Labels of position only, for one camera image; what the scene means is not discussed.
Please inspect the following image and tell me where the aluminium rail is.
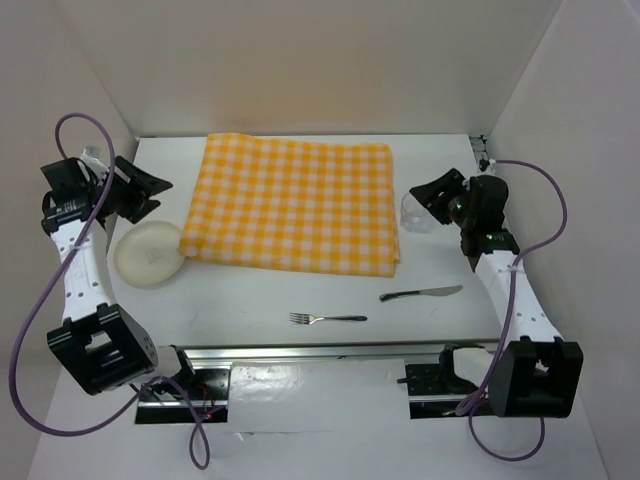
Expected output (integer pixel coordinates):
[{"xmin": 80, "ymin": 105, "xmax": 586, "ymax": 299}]
[
  {"xmin": 469, "ymin": 135, "xmax": 492, "ymax": 172},
  {"xmin": 182, "ymin": 341, "xmax": 497, "ymax": 368}
]

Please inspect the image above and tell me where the silver fork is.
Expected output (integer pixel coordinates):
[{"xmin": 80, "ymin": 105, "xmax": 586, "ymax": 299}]
[{"xmin": 289, "ymin": 312, "xmax": 368, "ymax": 325}]

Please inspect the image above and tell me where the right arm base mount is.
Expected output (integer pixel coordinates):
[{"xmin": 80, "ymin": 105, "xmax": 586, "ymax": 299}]
[{"xmin": 396, "ymin": 363, "xmax": 476, "ymax": 420}]

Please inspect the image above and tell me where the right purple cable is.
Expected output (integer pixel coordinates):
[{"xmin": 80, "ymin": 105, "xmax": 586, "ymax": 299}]
[{"xmin": 453, "ymin": 158, "xmax": 569, "ymax": 462}]

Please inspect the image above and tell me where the front aluminium rail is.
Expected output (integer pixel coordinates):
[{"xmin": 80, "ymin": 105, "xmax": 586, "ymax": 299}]
[{"xmin": 182, "ymin": 341, "xmax": 497, "ymax": 368}]

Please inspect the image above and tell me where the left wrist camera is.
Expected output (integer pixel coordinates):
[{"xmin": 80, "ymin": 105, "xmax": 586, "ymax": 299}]
[{"xmin": 81, "ymin": 145, "xmax": 102, "ymax": 166}]

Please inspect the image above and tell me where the clear plastic cup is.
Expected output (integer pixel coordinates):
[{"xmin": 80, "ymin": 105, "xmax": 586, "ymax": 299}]
[{"xmin": 400, "ymin": 193, "xmax": 438, "ymax": 234}]

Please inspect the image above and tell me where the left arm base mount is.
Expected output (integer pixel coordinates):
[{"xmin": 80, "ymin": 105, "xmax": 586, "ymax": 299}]
[{"xmin": 135, "ymin": 364, "xmax": 231, "ymax": 425}]

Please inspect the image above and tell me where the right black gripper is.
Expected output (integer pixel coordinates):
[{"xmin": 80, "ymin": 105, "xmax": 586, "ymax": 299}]
[{"xmin": 409, "ymin": 168, "xmax": 475, "ymax": 229}]

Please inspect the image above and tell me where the purple cable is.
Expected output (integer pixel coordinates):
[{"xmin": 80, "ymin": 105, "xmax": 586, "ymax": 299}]
[
  {"xmin": 453, "ymin": 158, "xmax": 569, "ymax": 462},
  {"xmin": 8, "ymin": 112, "xmax": 211, "ymax": 470}
]

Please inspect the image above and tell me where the cream round plate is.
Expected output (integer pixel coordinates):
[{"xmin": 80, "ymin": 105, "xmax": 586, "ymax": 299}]
[{"xmin": 113, "ymin": 221, "xmax": 185, "ymax": 288}]

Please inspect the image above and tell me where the black handled table knife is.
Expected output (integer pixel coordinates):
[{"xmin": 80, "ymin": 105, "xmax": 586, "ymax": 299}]
[{"xmin": 379, "ymin": 285, "xmax": 463, "ymax": 302}]

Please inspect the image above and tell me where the yellow white checkered cloth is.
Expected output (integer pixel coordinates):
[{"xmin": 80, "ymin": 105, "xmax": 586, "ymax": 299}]
[{"xmin": 179, "ymin": 133, "xmax": 400, "ymax": 278}]

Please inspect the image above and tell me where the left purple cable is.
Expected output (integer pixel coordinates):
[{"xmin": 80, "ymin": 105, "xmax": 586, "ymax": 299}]
[{"xmin": 8, "ymin": 112, "xmax": 211, "ymax": 470}]

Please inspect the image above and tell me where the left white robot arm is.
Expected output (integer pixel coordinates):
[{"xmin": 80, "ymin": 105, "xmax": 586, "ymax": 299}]
[{"xmin": 41, "ymin": 156, "xmax": 198, "ymax": 399}]

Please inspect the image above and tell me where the right side aluminium rail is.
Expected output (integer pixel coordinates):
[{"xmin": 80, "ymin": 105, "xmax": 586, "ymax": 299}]
[{"xmin": 469, "ymin": 135, "xmax": 492, "ymax": 172}]

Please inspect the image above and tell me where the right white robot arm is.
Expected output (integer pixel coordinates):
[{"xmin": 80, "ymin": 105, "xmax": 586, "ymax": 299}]
[{"xmin": 409, "ymin": 169, "xmax": 584, "ymax": 418}]

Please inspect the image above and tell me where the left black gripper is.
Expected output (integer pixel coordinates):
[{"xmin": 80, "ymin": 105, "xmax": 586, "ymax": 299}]
[{"xmin": 87, "ymin": 156, "xmax": 172, "ymax": 225}]

